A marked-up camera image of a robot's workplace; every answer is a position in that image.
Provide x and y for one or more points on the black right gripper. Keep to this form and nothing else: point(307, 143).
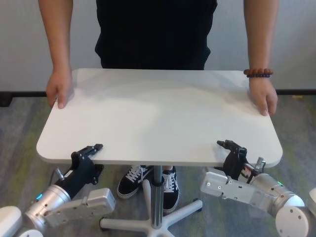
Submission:
point(235, 163)

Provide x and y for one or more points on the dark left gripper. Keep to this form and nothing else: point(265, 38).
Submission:
point(81, 172)

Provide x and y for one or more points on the white pedestal table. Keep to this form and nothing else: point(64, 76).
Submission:
point(158, 116)

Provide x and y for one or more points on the person's left forearm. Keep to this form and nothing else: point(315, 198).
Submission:
point(260, 34)

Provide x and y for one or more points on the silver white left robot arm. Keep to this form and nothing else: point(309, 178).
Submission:
point(47, 200)

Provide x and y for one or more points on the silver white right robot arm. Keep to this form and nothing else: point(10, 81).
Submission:
point(284, 197)

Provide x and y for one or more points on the person's right forearm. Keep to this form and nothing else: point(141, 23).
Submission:
point(58, 34)

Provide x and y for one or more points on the person's left hand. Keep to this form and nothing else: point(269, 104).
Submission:
point(263, 95)

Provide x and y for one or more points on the person's right hand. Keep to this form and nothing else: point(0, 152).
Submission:
point(59, 86)

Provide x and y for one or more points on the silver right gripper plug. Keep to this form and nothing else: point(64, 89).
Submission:
point(260, 163)

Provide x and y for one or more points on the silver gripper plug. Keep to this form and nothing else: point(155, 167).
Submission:
point(260, 163)
point(61, 174)

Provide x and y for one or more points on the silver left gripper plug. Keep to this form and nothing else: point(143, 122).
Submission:
point(61, 174)

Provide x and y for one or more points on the black white right sneaker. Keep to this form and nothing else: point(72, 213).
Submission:
point(128, 187)

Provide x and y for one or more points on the black white sneaker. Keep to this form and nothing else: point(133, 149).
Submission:
point(128, 187)
point(170, 200)

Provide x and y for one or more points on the black white left sneaker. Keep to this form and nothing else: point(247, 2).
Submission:
point(170, 200)

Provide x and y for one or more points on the small black floor block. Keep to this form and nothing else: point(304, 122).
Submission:
point(5, 99)

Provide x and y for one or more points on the black shorts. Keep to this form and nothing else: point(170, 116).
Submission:
point(153, 64)

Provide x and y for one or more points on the black sweatshirt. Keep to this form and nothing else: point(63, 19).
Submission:
point(155, 27)

